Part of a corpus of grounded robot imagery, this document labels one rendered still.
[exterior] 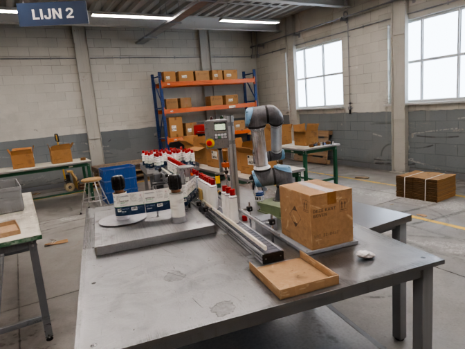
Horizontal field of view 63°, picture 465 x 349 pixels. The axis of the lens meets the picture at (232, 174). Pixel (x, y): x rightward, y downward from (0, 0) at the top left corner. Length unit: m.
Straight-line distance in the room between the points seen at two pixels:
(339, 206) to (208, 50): 9.37
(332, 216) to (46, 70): 8.60
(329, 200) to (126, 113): 8.53
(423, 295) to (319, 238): 0.50
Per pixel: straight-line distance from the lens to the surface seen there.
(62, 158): 7.66
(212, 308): 1.48
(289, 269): 1.72
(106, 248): 2.17
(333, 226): 1.90
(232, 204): 2.18
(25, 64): 9.81
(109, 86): 9.98
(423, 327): 2.01
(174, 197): 2.31
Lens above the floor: 1.55
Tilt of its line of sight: 10 degrees down
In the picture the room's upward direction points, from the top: 5 degrees counter-clockwise
